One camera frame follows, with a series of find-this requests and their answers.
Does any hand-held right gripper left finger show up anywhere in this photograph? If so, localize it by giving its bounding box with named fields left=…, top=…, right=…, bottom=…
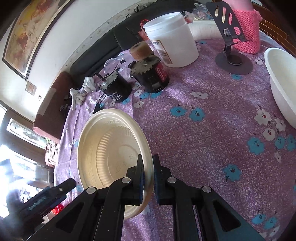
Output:
left=26, top=154, right=145, bottom=241

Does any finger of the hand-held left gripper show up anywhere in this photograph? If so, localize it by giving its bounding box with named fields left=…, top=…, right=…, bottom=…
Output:
left=17, top=178, right=77, bottom=218

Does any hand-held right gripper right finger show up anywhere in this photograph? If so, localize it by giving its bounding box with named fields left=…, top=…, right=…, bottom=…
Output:
left=152, top=155, right=266, bottom=241

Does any cream plastic bowl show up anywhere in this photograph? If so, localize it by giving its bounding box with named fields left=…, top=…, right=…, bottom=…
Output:
left=77, top=108, right=154, bottom=220

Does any patterned blanket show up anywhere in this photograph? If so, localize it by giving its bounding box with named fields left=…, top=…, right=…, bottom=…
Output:
left=45, top=139, right=61, bottom=167

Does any purple floral tablecloth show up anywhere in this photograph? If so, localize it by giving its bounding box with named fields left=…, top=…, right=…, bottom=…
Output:
left=54, top=30, right=296, bottom=241

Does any wooden glazed door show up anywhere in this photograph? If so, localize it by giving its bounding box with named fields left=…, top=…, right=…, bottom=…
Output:
left=0, top=100, right=53, bottom=209

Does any white glove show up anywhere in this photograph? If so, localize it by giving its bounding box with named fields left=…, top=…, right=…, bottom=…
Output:
left=82, top=76, right=96, bottom=93
left=69, top=88, right=86, bottom=111

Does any black motor with gear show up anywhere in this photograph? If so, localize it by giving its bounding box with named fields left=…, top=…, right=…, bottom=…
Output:
left=94, top=68, right=133, bottom=103

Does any black motor with red label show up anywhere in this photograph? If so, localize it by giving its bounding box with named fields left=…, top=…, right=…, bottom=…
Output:
left=128, top=42, right=170, bottom=93

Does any clear plastic tube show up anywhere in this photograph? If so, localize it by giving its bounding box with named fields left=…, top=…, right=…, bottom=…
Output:
left=103, top=58, right=125, bottom=77

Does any black phone stand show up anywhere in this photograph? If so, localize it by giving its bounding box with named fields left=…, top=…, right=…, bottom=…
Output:
left=205, top=1, right=253, bottom=75

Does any white plastic jar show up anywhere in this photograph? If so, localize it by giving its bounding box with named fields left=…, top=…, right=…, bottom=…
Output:
left=143, top=12, right=199, bottom=67

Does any red plastic bag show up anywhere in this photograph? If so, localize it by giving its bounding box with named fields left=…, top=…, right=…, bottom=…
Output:
left=138, top=20, right=149, bottom=42

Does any black sofa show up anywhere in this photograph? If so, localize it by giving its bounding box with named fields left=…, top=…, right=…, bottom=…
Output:
left=69, top=3, right=201, bottom=77

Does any white paper roll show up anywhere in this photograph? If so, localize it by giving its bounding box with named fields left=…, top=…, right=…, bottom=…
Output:
left=188, top=20, right=222, bottom=40

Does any framed painting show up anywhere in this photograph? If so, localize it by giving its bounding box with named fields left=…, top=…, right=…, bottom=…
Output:
left=2, top=0, right=77, bottom=81

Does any white bowl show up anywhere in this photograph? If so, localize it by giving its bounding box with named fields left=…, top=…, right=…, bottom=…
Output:
left=264, top=47, right=296, bottom=129

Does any clear plastic bag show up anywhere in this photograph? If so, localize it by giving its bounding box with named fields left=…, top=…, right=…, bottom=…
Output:
left=185, top=3, right=212, bottom=22

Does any pink knit-sleeved bottle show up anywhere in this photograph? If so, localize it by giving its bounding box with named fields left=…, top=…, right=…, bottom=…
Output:
left=223, top=0, right=262, bottom=55

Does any small wall plaque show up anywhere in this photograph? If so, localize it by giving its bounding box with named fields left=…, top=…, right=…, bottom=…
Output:
left=25, top=81, right=37, bottom=96

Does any wooden wall panel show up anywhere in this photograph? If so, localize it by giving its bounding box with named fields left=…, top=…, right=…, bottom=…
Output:
left=251, top=0, right=296, bottom=58

